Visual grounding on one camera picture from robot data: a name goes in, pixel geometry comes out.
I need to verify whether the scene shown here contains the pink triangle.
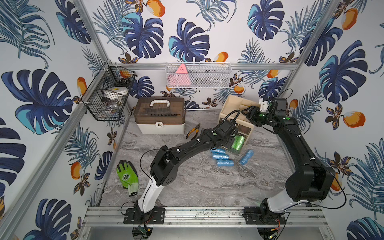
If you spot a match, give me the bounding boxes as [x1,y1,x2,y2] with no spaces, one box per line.
[169,64,191,87]

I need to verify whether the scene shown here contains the white tape roll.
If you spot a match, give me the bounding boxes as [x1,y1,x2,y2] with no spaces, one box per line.
[103,87,128,99]

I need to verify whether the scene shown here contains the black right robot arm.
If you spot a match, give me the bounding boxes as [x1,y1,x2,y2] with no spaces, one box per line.
[241,98,334,224]

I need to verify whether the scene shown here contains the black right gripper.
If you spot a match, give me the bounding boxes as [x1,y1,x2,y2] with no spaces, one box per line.
[241,105,274,126]

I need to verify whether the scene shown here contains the black wire basket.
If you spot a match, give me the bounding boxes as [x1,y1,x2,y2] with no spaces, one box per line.
[81,62,137,122]

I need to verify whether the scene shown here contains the green work glove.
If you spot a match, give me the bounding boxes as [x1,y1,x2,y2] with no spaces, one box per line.
[117,160,139,197]

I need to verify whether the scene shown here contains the brown lidded storage box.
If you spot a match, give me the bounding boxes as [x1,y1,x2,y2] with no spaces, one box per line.
[134,97,186,135]

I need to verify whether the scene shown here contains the beige drawer organizer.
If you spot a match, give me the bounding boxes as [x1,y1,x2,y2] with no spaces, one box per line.
[219,95,260,146]

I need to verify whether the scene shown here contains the green roll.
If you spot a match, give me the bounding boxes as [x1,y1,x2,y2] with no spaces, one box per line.
[232,135,246,151]

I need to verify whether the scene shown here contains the clear bottom drawer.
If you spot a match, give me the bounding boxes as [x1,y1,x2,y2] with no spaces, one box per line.
[222,133,248,156]

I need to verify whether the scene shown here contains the blue roll top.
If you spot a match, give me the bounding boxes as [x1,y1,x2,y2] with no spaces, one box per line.
[210,149,226,155]

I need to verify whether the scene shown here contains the yellow black pliers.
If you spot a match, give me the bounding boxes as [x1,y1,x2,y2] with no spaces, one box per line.
[186,124,201,140]

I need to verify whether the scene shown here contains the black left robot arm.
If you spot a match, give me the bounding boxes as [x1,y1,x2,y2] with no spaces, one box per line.
[124,119,238,225]

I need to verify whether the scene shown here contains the clear wall tray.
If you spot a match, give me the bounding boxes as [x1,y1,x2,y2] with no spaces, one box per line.
[165,63,232,89]

